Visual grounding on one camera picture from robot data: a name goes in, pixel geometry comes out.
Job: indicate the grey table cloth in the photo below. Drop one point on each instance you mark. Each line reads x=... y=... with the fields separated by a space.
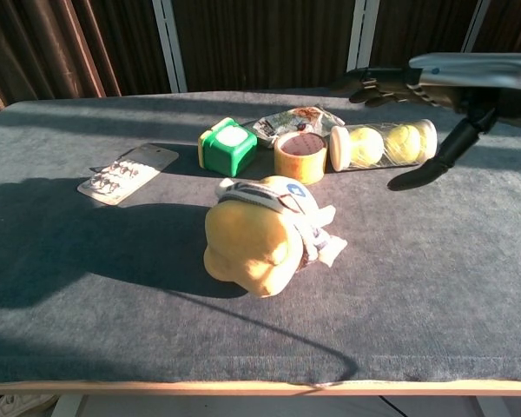
x=417 y=282

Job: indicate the white shoe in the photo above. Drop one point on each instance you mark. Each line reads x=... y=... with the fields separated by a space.
x=19 y=406

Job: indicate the yellow tape roll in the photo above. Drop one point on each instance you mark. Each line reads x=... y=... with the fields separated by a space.
x=299 y=165

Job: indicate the yellow tennis ball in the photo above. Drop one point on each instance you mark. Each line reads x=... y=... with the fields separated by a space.
x=367 y=147
x=403 y=144

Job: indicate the clear tube with white cap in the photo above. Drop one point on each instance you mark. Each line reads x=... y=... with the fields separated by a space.
x=388 y=145

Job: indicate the brown curtain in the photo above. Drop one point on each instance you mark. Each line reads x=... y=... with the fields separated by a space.
x=265 y=43

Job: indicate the blister card of hooks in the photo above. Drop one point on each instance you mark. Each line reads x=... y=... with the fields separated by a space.
x=130 y=174

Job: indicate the printed snack bag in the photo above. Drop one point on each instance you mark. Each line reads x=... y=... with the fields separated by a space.
x=293 y=119

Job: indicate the white frame post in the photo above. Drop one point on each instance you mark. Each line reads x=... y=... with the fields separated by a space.
x=475 y=26
x=170 y=43
x=360 y=35

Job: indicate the green cube box white lid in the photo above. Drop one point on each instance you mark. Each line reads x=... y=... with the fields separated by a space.
x=226 y=152

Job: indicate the yellow plush toy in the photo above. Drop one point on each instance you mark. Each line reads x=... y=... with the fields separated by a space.
x=252 y=243

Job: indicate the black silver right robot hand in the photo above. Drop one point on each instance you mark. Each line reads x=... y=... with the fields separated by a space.
x=473 y=71

